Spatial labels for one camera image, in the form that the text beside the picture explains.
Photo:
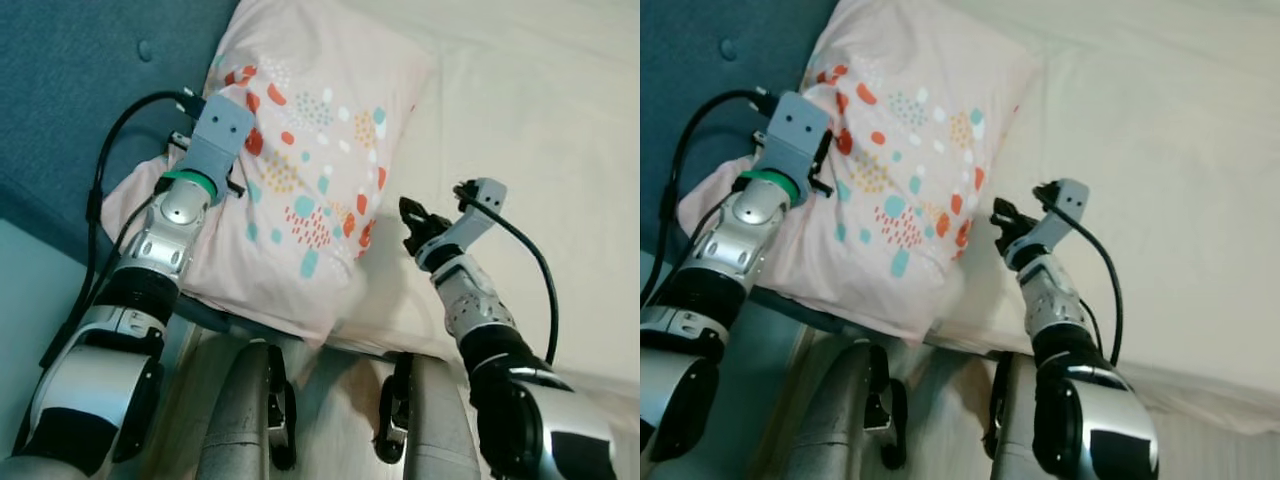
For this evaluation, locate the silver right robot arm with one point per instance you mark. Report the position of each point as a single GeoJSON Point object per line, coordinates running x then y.
{"type": "Point", "coordinates": [1055, 300]}
{"type": "Point", "coordinates": [480, 300]}

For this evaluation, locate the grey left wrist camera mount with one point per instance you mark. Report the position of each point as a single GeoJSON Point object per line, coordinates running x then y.
{"type": "Point", "coordinates": [800, 135]}
{"type": "Point", "coordinates": [222, 130]}

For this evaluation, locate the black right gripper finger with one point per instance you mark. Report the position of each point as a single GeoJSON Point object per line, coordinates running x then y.
{"type": "Point", "coordinates": [1010, 212]}
{"type": "Point", "coordinates": [415, 212]}
{"type": "Point", "coordinates": [412, 238]}
{"type": "Point", "coordinates": [1002, 238]}

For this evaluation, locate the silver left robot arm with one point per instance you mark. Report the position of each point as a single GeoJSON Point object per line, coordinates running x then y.
{"type": "Point", "coordinates": [745, 215]}
{"type": "Point", "coordinates": [170, 215]}

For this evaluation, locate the pink patterned pillow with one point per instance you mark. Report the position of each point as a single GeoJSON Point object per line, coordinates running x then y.
{"type": "Point", "coordinates": [310, 130]}
{"type": "Point", "coordinates": [900, 130]}

